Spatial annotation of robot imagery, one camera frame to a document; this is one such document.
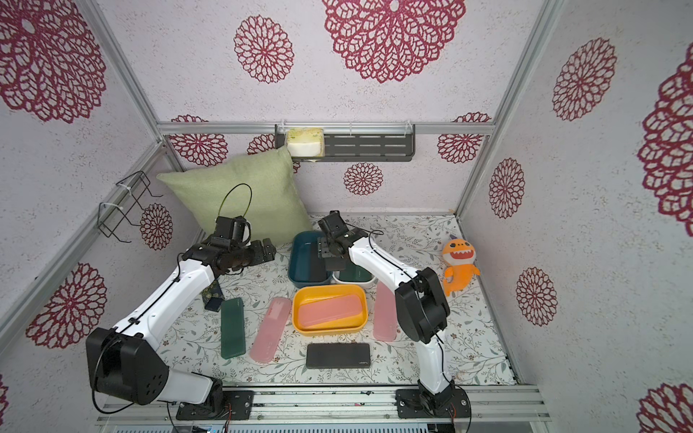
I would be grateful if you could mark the yellow storage box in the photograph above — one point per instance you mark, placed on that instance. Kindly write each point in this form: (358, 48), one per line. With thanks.
(317, 293)

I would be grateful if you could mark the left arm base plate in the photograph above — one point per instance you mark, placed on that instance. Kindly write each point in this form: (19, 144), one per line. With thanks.
(233, 405)

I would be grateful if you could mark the black pencil case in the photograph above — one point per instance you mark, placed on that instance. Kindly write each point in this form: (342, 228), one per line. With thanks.
(338, 356)
(335, 263)
(314, 269)

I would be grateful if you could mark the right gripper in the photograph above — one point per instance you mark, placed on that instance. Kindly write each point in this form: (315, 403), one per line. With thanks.
(329, 247)

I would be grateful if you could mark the green pencil case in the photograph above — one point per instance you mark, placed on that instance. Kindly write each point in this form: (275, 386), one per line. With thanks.
(232, 322)
(354, 274)

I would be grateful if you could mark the floral table mat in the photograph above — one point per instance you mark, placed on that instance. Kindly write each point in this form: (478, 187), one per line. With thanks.
(475, 354)

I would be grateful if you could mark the orange shark plush toy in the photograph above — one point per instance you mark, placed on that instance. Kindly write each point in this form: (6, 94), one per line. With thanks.
(459, 256)

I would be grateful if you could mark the light green pillow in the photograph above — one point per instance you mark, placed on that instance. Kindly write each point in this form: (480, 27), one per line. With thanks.
(258, 187)

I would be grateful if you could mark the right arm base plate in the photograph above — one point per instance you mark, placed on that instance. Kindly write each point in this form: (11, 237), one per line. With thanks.
(419, 404)

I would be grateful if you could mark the yellow white sponge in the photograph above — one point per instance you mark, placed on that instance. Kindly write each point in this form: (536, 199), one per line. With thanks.
(305, 142)

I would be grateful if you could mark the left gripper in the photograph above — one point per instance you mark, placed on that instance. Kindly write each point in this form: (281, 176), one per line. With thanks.
(259, 255)

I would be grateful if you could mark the black wire wall rack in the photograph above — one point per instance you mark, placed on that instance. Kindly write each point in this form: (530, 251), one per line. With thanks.
(111, 215)

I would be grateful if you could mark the dark teal storage box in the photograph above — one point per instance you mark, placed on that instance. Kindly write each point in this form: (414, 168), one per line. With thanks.
(296, 259)

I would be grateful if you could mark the white storage box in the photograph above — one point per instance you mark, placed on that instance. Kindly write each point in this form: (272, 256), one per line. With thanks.
(364, 286)

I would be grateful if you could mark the black pencil case front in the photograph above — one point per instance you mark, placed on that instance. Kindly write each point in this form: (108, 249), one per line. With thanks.
(338, 356)

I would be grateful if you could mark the dark wall shelf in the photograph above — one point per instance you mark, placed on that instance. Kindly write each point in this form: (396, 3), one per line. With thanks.
(357, 142)

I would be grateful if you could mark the pink pencil case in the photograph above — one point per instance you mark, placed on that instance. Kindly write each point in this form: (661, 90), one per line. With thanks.
(271, 330)
(319, 313)
(385, 315)

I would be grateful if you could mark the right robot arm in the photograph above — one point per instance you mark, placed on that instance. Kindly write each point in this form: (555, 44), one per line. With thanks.
(421, 305)

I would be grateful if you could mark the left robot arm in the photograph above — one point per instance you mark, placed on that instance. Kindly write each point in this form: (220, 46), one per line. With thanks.
(123, 361)

